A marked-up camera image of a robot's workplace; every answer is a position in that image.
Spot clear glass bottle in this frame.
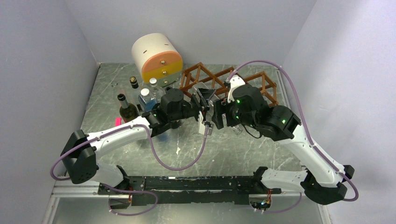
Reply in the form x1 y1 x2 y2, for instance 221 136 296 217
232 124 243 135

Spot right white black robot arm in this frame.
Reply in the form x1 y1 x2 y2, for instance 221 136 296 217
212 84 354 205

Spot dark wine bottle red label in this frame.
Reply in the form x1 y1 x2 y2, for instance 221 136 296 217
117 93 139 123

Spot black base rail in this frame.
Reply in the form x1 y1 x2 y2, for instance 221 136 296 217
98 175 282 207

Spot cream orange cylindrical container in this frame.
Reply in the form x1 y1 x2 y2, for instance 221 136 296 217
131 33 183 86

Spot clear bottle white cap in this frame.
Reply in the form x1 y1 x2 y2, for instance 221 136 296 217
149 78 166 100

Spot pink plastic tool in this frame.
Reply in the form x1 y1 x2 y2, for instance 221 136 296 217
115 117 122 126

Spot small black gold-capped bottle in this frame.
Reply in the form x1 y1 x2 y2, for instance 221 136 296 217
129 76 139 89

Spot brown wooden wine rack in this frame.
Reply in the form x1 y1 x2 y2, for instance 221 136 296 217
179 63 279 106

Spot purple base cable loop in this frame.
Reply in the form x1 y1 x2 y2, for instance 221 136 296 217
102 184 159 217

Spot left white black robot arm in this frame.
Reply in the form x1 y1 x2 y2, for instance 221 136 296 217
60 88 215 194

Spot blue square bottle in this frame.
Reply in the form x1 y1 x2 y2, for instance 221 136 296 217
138 88 157 112

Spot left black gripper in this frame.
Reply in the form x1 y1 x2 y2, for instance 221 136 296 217
170 88 216 124

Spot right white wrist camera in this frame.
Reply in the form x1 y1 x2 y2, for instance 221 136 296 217
226 75 246 103

